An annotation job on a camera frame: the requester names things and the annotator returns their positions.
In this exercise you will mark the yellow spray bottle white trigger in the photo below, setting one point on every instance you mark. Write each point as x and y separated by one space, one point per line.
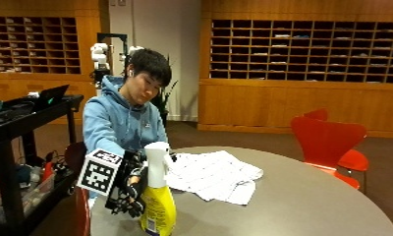
158 200

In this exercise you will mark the white marker cube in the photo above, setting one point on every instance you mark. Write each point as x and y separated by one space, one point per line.
98 172

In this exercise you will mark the red chair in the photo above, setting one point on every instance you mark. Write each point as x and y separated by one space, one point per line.
326 141
354 159
81 209

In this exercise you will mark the white cloth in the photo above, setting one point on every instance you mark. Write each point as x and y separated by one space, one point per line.
210 173

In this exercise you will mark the red tool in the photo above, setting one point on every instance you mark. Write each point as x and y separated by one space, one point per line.
48 170

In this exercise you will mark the the person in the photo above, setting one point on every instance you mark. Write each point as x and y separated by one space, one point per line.
118 121

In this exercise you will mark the clear plastic storage box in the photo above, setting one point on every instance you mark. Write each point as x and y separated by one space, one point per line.
38 193

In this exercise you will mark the black utility cart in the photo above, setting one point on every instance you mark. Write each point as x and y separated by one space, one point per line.
8 131

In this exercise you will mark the black laptop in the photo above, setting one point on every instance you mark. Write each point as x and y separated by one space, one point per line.
50 95

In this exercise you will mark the white earbud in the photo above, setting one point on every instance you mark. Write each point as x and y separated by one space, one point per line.
130 72

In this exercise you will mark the black devices on cart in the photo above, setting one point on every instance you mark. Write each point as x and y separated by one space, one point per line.
8 111

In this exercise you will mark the large wooden pigeonhole cabinet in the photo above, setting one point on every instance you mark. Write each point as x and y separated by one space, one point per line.
306 52

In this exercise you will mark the black metal frame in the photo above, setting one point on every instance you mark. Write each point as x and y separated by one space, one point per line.
114 37

